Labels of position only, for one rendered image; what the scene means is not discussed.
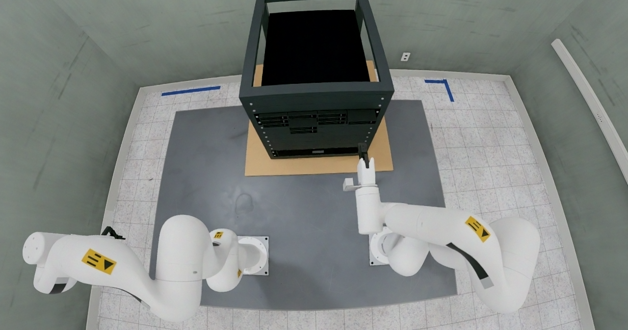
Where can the tan flat wooden board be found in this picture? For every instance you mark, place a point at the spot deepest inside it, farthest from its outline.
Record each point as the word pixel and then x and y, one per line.
pixel 258 162

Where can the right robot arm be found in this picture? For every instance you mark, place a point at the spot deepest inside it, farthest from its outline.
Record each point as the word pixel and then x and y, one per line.
pixel 500 257

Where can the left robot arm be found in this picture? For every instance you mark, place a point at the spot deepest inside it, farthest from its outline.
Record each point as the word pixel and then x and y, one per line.
pixel 187 253

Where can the dark grey metal rack frame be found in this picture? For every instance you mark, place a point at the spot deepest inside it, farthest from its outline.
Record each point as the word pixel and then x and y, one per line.
pixel 314 61

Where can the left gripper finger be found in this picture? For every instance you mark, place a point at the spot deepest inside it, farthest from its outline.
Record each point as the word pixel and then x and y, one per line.
pixel 112 233

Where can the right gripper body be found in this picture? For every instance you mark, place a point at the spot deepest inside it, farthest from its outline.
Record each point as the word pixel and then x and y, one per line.
pixel 366 177

